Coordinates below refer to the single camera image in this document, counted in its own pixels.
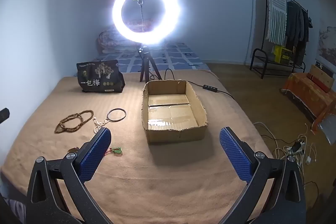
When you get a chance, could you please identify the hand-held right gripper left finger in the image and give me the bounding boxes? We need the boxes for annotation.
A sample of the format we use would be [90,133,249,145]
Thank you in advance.
[25,127,116,224]

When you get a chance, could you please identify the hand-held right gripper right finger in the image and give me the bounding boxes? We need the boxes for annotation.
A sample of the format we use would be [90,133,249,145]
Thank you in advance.
[218,126,307,224]

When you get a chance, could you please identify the green pendant with red cord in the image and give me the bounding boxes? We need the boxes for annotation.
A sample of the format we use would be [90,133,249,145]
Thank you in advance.
[105,147,123,156]

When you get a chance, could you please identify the white bead bracelet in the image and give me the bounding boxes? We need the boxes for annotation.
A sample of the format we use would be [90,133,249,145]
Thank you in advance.
[93,118,110,136]

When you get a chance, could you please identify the brown wooden bead necklace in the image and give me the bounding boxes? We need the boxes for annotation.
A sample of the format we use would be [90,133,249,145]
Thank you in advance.
[55,110,94,133]

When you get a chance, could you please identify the black bangle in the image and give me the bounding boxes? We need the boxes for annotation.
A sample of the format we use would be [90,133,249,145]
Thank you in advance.
[107,108,127,122]

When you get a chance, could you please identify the cardboard box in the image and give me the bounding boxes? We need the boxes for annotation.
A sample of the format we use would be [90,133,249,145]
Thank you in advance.
[142,80,208,145]

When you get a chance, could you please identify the black printed snack bag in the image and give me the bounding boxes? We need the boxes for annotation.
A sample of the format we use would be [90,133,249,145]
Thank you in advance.
[77,59,125,93]

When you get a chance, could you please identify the stacked brown boxes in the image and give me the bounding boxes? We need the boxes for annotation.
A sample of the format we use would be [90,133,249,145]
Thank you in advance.
[282,72,336,123]

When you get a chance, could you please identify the grey plastic bag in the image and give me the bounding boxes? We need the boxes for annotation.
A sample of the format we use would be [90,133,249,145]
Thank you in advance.
[312,113,336,146]

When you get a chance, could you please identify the black tripod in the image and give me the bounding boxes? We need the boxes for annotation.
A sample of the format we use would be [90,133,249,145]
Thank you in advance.
[138,45,162,83]

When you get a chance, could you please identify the yellow box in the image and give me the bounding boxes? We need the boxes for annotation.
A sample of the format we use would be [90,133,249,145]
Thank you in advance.
[273,46,293,64]

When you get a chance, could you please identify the folded patterned quilt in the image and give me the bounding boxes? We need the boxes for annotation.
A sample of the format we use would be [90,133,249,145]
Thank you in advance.
[96,25,140,55]

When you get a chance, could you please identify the brown wooden box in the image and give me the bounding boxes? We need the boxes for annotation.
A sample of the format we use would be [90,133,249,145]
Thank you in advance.
[308,64,335,93]

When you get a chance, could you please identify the blue patterned bedsheet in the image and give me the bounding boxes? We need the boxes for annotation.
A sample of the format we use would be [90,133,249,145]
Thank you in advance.
[92,42,210,74]

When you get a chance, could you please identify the dark hanging clothes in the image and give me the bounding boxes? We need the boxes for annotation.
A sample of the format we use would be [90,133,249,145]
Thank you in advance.
[285,0,313,65]

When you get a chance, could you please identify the striped towel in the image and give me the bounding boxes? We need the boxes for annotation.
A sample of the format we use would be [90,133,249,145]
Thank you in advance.
[267,0,288,45]

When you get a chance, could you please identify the power strip with white cables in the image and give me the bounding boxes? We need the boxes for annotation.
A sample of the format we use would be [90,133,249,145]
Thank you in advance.
[253,122,319,165]

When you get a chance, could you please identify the black ring light cable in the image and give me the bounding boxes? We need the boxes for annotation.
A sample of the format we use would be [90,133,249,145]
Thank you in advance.
[164,69,234,98]

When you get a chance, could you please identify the wall poster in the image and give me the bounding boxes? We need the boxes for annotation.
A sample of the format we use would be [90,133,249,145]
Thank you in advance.
[316,21,336,70]

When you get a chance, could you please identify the white ring light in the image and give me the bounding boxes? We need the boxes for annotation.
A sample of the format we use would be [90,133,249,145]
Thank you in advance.
[112,0,182,45]

